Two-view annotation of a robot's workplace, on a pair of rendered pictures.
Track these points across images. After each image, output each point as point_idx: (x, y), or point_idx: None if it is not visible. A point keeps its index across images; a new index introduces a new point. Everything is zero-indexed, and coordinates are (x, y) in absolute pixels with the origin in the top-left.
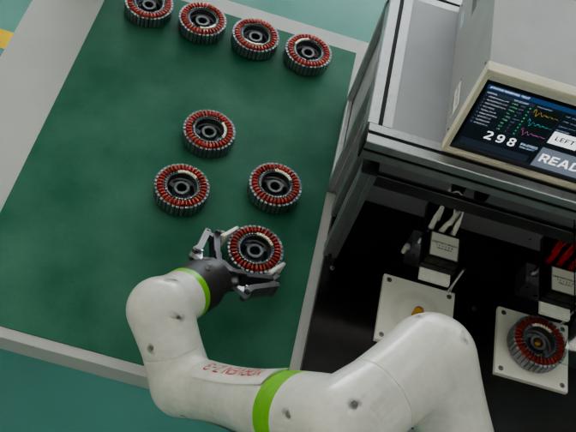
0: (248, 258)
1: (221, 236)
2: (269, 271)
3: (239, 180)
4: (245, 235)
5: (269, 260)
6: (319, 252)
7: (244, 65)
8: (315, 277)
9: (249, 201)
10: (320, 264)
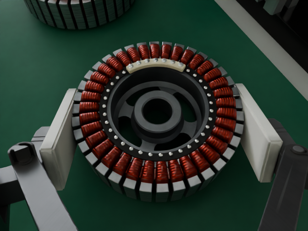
0: (156, 141)
1: (44, 153)
2: (271, 137)
3: (7, 12)
4: (106, 94)
5: (213, 105)
6: (247, 23)
7: None
8: (292, 66)
9: (53, 31)
10: (271, 40)
